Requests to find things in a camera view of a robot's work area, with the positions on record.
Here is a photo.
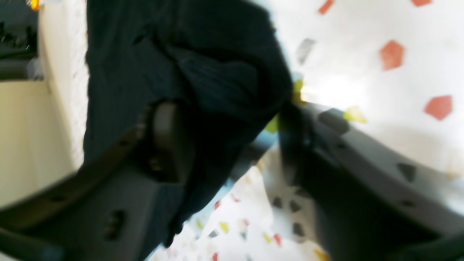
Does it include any black t-shirt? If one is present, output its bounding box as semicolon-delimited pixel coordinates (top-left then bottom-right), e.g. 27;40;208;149
83;0;292;237

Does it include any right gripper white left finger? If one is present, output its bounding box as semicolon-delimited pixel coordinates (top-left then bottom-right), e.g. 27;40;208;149
1;102;192;261

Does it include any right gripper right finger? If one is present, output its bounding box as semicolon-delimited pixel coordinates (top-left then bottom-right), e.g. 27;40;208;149
279;102;464;261

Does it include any terrazzo patterned tablecloth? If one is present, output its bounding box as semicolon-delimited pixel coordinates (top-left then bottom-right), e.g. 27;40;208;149
35;0;463;261

